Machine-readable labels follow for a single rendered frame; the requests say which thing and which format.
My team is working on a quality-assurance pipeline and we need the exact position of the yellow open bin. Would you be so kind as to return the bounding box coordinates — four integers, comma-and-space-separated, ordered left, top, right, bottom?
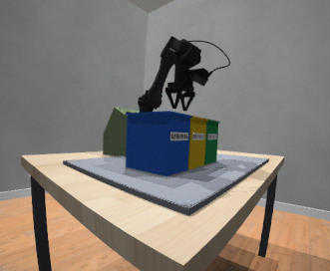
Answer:
188, 116, 208, 169

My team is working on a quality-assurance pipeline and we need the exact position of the blue bin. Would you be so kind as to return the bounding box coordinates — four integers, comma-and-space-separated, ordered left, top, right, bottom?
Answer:
126, 111, 192, 176

